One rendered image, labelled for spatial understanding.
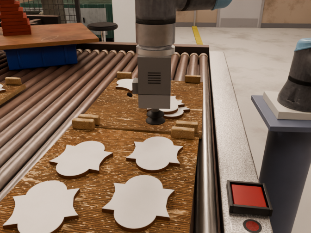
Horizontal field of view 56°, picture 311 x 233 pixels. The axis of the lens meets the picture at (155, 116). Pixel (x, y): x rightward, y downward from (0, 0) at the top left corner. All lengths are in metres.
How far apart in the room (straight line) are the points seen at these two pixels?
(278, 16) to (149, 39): 8.04
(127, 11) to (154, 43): 4.39
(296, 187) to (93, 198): 0.87
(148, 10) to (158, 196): 0.33
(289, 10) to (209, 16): 1.99
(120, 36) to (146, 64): 4.47
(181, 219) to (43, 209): 0.24
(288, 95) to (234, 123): 0.27
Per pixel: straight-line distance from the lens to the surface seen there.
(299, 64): 1.08
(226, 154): 0.75
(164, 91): 0.57
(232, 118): 0.93
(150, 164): 0.64
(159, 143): 0.71
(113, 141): 0.75
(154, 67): 0.55
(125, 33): 4.99
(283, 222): 1.37
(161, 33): 0.54
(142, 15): 0.55
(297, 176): 1.23
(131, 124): 0.82
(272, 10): 8.47
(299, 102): 1.09
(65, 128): 0.87
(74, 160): 0.68
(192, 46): 1.66
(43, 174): 0.67
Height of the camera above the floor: 1.32
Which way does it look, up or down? 26 degrees down
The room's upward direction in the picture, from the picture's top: straight up
